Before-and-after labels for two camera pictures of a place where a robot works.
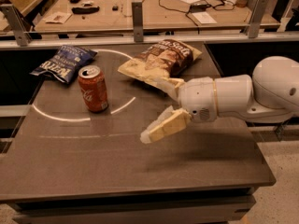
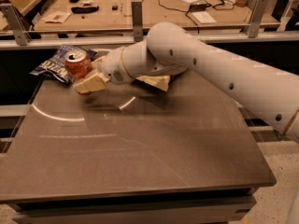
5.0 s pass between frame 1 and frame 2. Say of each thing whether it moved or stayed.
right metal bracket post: stayed
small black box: stayed
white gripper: moved
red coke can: moved
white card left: stayed
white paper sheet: stayed
